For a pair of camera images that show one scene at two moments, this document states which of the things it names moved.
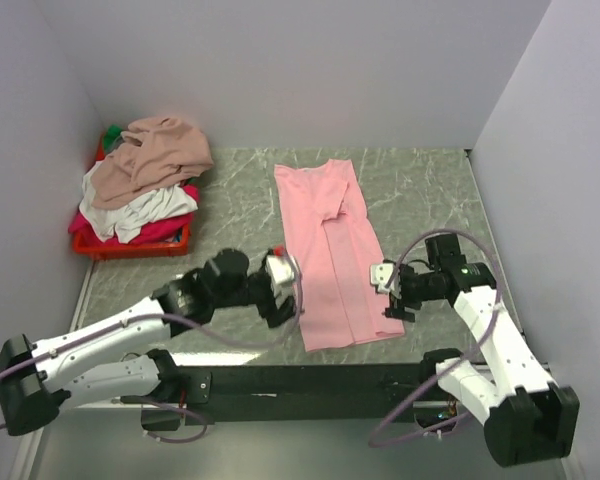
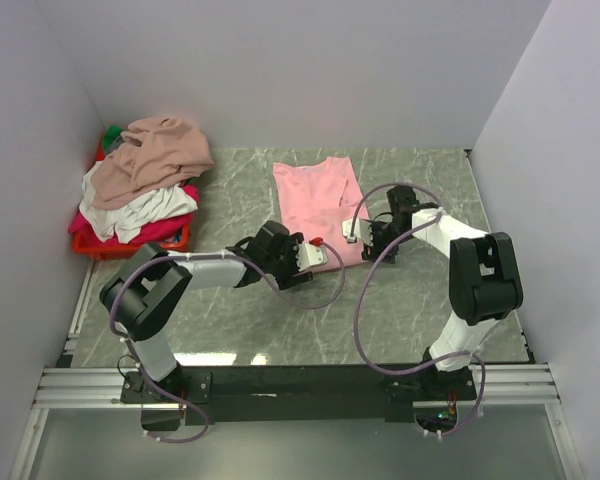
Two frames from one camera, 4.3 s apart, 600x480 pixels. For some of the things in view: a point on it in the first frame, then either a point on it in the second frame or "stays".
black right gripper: [399, 300] → [372, 252]
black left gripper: [276, 315] → [288, 279]
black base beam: [219, 394] stays
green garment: [114, 131] stays
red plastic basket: [116, 251] stays
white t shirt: [126, 221] stays
